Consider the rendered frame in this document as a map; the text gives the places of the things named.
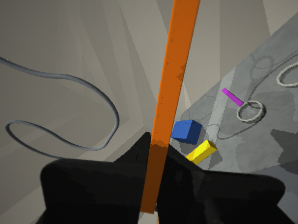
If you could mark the orange long bar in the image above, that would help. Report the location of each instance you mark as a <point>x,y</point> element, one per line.
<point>183,19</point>

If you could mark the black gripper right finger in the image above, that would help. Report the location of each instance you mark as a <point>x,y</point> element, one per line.
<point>185,187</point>

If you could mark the yellow rectangular block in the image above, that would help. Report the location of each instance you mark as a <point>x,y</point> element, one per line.
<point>201,152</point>

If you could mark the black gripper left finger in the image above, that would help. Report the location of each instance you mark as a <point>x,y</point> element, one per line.
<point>98,182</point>

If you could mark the blue box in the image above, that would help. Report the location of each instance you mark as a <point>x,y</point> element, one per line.
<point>187,131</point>

